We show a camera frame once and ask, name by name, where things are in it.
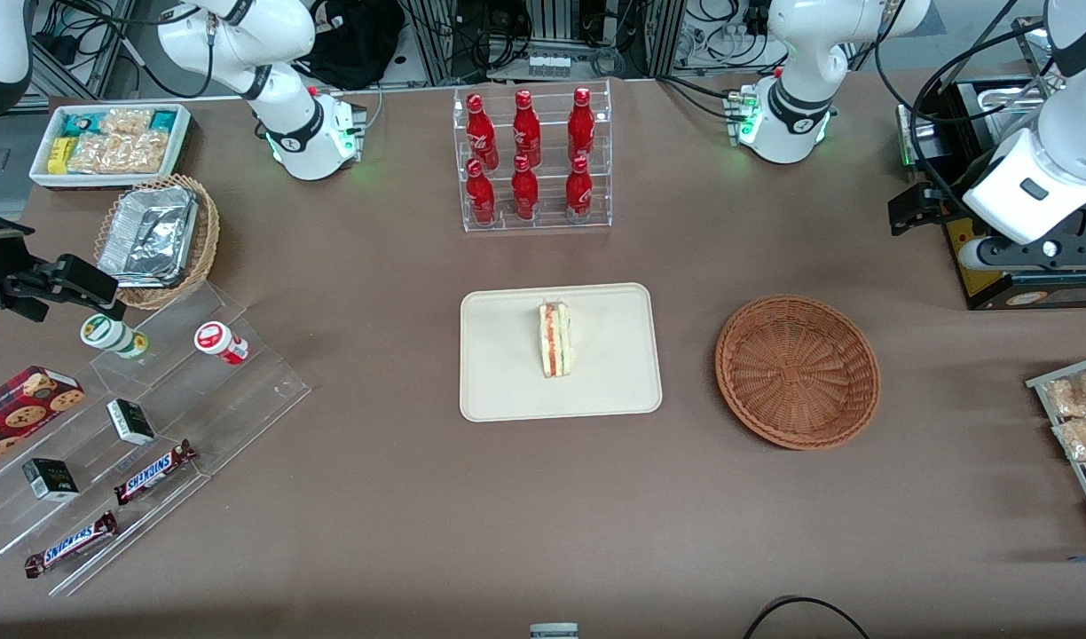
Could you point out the small black carton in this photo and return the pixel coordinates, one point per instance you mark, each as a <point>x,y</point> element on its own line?
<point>130,422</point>
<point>51,479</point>

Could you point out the yellow snack packet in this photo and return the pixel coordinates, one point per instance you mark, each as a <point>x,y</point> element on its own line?
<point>58,155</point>

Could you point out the red cola bottle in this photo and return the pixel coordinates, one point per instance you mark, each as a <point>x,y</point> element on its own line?
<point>581,129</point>
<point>578,193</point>
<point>481,133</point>
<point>481,197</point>
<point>526,131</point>
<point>525,193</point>

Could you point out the clear cracker bag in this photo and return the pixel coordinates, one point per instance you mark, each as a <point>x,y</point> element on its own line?
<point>121,153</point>
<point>126,121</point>

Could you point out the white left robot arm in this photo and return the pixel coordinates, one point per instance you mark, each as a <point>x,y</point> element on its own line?
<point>791,89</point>

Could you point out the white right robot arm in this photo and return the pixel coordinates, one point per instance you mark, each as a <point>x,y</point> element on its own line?
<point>295,115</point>

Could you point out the black fabric bag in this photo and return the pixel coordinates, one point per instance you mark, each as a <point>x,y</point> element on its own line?
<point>352,44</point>

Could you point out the clear acrylic bottle rack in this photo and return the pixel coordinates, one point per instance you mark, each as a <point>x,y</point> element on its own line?
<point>547,222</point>

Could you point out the round brown wicker basket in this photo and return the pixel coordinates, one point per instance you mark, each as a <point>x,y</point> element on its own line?
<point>796,373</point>

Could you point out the aluminium foil tray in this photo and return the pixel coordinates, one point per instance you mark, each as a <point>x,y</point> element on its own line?
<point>148,235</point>

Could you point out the green-capped yogurt bottle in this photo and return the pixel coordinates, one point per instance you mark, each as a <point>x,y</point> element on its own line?
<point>108,335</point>

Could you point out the triangular sandwich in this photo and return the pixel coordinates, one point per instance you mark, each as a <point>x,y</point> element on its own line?
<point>554,342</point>

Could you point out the small grey box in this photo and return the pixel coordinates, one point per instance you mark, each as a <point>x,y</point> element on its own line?
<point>554,631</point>

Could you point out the teal snack packet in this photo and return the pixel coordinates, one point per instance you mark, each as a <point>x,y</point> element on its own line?
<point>80,123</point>
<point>164,119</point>

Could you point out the beige rectangular tray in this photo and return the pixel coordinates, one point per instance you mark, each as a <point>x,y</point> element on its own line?
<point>614,355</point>

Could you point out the black countertop appliance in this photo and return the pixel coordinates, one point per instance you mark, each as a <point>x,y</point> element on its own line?
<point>978,284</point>

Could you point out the red-capped yogurt bottle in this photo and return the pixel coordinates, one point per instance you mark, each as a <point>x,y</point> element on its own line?
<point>219,342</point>

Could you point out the white power strip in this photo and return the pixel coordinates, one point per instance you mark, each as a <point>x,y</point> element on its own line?
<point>550,65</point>

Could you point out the clear acrylic stepped display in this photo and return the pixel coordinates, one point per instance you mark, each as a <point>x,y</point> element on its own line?
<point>241,399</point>

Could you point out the white rectangular snack bin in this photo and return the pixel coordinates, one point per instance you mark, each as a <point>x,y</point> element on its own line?
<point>39,173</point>

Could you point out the red plaid cookie box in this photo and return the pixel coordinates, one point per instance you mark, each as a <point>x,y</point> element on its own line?
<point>19,413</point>

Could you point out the oval tan wicker basket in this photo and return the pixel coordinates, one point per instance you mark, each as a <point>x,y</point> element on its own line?
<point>208,240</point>

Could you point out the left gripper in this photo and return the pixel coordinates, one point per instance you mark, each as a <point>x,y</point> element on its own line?
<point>948,203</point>

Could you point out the Snickers chocolate bar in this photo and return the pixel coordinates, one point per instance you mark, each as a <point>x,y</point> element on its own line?
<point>153,472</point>
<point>71,543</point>

